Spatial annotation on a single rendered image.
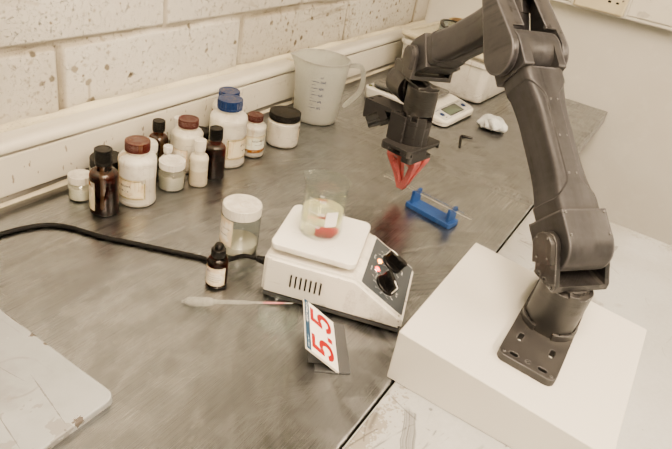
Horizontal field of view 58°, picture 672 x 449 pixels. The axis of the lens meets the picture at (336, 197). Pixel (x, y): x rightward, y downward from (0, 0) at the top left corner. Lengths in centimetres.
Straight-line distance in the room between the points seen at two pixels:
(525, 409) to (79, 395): 48
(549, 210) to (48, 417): 59
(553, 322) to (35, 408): 58
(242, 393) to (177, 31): 74
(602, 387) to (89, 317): 62
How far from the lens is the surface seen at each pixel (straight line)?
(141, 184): 102
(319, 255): 81
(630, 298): 112
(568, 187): 77
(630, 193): 218
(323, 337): 79
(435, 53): 102
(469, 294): 83
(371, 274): 84
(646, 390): 94
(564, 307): 78
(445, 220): 112
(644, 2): 201
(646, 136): 212
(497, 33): 85
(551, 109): 81
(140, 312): 83
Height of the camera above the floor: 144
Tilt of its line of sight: 28 degrees down
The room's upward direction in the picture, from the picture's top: 11 degrees clockwise
